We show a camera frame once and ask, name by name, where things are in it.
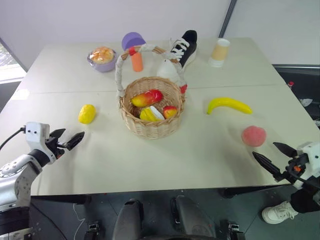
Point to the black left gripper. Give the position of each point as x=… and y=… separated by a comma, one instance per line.
x=56, y=147

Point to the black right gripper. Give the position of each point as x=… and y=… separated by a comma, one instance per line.
x=296, y=166

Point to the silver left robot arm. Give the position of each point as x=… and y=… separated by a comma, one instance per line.
x=15, y=175

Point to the small red apple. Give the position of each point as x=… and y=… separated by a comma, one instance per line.
x=170, y=111

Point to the yellow toy lemon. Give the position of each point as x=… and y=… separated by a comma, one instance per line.
x=87, y=114

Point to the pink toy peach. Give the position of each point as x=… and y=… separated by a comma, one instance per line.
x=253, y=136

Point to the black trouser leg of person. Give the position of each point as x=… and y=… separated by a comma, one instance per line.
x=302, y=201

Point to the white sneaker of person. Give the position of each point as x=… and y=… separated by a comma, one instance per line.
x=277, y=212

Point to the white crumpled paper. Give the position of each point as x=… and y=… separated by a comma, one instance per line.
x=306, y=101

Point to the red capped small bottle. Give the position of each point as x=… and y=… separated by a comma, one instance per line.
x=291, y=84

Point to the yellow toy banana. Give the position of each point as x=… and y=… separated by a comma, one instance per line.
x=225, y=102

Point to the purple bowl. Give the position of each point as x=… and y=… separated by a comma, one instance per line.
x=103, y=67

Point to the black side table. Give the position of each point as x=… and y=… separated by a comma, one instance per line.
x=300, y=80

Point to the black caster foot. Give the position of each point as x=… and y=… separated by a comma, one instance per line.
x=92, y=231
x=231, y=230

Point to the toy bread bun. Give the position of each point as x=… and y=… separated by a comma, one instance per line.
x=102, y=55

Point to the red yellow toy mango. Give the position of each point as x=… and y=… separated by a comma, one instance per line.
x=147, y=98

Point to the orange bottle red cap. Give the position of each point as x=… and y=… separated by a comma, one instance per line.
x=137, y=62

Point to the dark rounded shape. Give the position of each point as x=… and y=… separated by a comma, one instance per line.
x=192, y=220
x=130, y=220

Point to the purple cylinder cup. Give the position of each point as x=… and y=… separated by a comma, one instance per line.
x=132, y=40

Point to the black white sneaker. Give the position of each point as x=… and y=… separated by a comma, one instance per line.
x=188, y=47

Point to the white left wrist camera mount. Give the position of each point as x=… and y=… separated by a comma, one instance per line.
x=36, y=132

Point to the black table frame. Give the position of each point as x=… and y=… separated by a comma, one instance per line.
x=62, y=199

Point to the grey metal post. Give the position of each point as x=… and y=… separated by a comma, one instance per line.
x=228, y=17

